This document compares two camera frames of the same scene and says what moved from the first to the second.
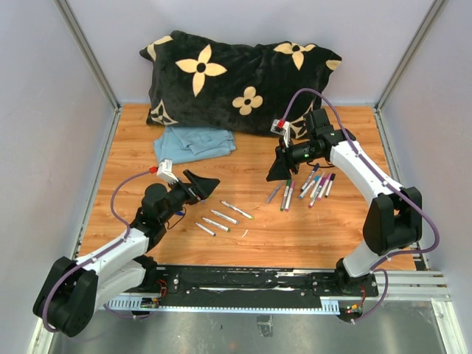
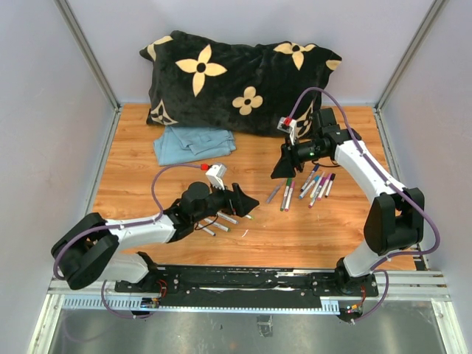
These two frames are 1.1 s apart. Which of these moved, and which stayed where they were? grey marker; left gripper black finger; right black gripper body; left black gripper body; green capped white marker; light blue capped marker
Moved: left gripper black finger; left black gripper body
Stayed: green capped white marker; grey marker; light blue capped marker; right black gripper body
